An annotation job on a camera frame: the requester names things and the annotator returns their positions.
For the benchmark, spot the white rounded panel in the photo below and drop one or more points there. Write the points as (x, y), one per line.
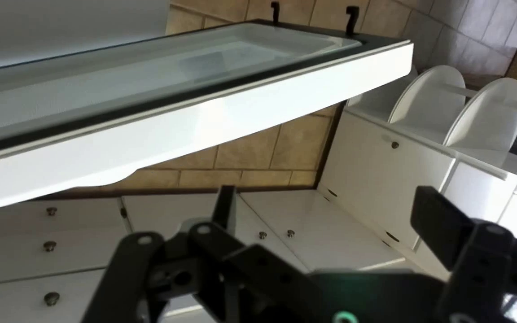
(429, 95)

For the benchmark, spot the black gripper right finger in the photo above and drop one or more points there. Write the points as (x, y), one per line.
(484, 262)

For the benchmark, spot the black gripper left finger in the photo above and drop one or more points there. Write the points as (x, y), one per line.
(222, 280)

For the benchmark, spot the white microwave door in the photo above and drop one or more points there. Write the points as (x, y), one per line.
(210, 127)

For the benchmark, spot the white plates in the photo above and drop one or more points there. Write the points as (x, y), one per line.
(488, 116)

